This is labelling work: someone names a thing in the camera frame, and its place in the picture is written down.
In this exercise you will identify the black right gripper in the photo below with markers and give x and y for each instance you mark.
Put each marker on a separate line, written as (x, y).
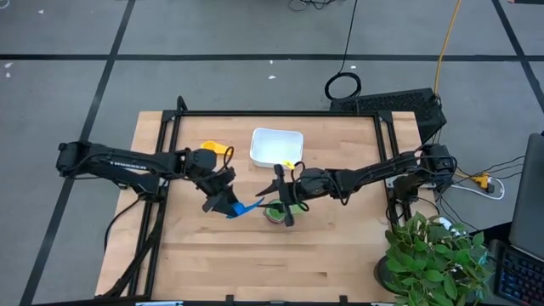
(314, 185)

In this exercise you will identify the white power adapter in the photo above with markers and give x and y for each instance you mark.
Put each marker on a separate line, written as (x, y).
(446, 223)

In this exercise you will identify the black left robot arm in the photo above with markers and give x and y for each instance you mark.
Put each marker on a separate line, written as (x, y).
(127, 163)

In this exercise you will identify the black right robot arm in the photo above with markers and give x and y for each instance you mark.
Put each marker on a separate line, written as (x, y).
(374, 172)

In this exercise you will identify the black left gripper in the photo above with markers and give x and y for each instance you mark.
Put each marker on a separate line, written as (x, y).
(219, 183)

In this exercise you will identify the black aluminium table frame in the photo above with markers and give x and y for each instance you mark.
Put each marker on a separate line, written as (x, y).
(276, 113)

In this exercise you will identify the black backlit keyboard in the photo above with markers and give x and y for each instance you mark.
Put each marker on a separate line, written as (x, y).
(523, 280)

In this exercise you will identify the black computer tower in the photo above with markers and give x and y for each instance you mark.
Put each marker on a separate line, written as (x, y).
(395, 104)

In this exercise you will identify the green potted plant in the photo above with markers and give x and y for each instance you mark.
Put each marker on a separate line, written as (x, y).
(429, 263)

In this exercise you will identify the yellow plastic measuring cup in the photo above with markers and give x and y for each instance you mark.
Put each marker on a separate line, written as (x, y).
(210, 146)

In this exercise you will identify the blue plastic measuring cup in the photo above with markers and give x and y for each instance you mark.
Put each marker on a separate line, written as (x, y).
(239, 209)

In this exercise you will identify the white plastic basket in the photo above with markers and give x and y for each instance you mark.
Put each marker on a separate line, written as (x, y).
(276, 146)

